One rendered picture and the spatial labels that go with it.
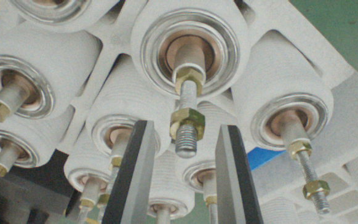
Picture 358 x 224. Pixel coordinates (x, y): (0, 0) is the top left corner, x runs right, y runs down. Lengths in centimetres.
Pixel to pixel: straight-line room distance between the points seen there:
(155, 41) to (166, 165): 23
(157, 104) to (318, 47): 19
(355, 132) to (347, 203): 28
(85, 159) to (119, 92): 12
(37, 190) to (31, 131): 33
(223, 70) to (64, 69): 15
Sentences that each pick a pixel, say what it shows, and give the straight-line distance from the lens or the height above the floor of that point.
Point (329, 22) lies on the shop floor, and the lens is 49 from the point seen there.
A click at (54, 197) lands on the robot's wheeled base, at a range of 62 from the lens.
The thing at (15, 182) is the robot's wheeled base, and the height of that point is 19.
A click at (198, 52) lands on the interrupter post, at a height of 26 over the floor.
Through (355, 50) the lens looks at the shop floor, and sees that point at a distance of 55.
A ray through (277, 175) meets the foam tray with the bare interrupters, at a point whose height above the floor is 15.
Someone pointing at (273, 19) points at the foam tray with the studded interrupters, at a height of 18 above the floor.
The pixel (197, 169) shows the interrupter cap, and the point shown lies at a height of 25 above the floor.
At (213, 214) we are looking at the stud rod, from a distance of 26.
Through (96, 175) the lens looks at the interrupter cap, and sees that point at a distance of 31.
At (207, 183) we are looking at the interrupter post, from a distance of 27.
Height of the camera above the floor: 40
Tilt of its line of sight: 49 degrees down
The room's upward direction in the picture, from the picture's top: 175 degrees counter-clockwise
